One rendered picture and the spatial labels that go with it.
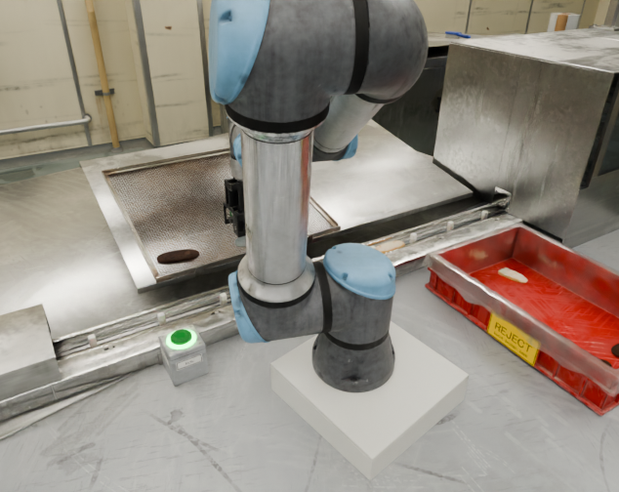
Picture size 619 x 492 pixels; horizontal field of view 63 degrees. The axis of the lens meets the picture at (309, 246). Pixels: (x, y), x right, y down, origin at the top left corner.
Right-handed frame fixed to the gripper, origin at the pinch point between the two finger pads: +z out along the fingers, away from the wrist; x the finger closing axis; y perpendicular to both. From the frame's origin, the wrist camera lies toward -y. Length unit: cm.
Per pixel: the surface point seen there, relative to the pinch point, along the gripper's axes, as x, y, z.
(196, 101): -340, -105, 54
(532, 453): 61, -18, 12
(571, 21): -222, -436, -4
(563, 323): 43, -53, 11
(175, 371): 16.4, 27.0, 7.9
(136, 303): -13.8, 26.7, 11.7
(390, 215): -9.6, -45.1, 5.4
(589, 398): 59, -36, 10
